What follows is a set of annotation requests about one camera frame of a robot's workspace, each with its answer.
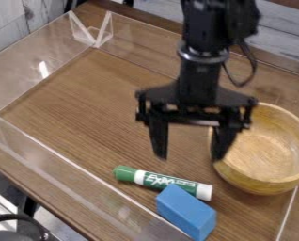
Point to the green Expo marker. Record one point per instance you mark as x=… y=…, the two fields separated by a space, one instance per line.
x=160 y=181

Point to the clear acrylic tray wall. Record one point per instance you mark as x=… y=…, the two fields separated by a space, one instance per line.
x=71 y=130

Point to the brown wooden bowl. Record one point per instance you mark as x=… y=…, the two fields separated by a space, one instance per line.
x=262 y=162

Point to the blue rectangular block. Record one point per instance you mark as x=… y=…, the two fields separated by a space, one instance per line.
x=193 y=216

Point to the black table leg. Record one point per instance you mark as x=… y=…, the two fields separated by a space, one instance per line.
x=30 y=207

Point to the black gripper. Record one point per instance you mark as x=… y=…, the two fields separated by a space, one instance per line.
x=228 y=114

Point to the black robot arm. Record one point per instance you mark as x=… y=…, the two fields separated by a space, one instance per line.
x=216 y=24

